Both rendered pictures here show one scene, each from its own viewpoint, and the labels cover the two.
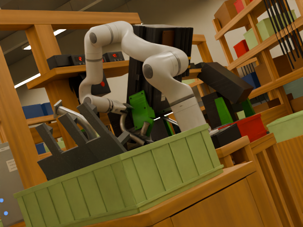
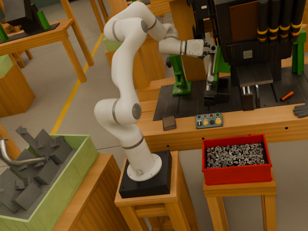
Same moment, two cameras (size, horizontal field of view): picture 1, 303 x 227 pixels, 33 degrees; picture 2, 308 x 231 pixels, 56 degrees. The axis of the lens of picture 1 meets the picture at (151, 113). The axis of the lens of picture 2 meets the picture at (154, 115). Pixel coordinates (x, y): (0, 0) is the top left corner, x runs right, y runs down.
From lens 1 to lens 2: 2.71 m
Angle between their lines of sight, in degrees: 80
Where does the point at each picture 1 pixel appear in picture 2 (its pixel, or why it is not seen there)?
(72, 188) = not seen: hidden behind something
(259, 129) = (254, 177)
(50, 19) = not seen: outside the picture
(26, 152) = not seen: hidden behind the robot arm
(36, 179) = (136, 75)
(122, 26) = (125, 32)
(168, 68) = (105, 123)
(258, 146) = (225, 193)
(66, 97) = (179, 12)
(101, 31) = (106, 34)
